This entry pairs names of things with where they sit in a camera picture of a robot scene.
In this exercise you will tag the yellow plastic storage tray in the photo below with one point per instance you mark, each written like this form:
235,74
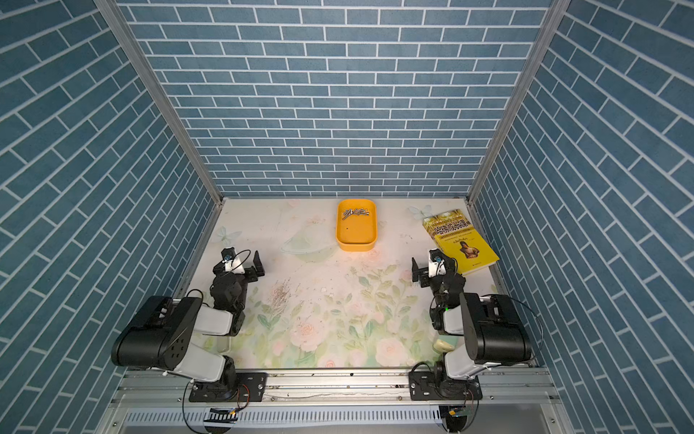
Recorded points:
357,233

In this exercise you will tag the pile of silver screws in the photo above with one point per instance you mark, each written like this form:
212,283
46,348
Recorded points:
355,212

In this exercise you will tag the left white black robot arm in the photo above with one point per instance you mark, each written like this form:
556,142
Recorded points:
160,335

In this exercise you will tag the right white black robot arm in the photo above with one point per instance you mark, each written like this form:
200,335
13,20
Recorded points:
492,331

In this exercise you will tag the yellow book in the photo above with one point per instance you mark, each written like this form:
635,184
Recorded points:
458,239

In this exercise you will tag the pale green soap bar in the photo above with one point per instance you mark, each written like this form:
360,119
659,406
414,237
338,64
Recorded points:
445,344

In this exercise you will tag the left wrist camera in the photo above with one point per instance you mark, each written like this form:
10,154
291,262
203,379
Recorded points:
231,261

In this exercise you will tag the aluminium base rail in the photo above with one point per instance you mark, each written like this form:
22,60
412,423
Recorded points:
382,386

